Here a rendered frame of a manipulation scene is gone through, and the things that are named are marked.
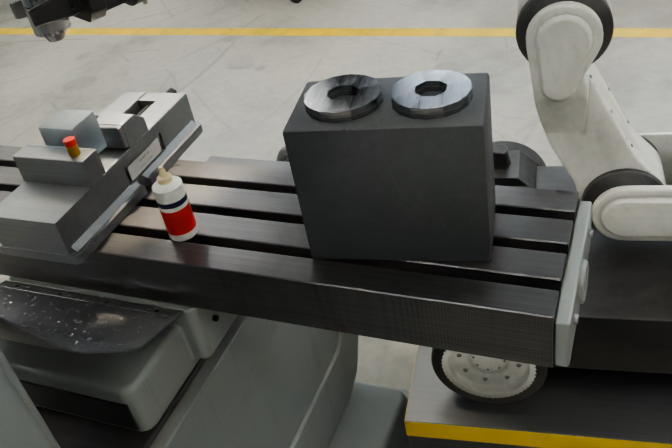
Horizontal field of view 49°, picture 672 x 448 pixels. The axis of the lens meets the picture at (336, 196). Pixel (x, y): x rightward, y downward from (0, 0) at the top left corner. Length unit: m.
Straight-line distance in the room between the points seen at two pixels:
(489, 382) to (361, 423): 0.38
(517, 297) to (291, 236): 0.31
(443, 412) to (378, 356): 0.67
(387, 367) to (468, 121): 1.32
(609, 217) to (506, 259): 0.49
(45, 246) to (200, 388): 0.30
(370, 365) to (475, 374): 0.69
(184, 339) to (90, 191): 0.24
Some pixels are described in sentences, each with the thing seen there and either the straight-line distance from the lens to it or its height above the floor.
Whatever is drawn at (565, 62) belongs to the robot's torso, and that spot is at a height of 0.98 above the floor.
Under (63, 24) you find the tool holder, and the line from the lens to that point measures 1.03.
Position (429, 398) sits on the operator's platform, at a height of 0.40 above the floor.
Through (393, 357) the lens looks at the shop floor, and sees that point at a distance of 2.06.
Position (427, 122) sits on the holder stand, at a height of 1.12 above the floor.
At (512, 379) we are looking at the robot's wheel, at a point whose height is 0.45.
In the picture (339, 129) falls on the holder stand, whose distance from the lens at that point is 0.81.
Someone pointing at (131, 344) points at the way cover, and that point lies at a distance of 0.98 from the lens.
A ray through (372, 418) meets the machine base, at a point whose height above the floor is 0.20.
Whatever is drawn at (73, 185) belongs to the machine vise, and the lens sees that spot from 1.10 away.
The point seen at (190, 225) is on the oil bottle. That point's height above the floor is 0.95.
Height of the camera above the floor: 1.52
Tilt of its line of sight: 35 degrees down
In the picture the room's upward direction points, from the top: 11 degrees counter-clockwise
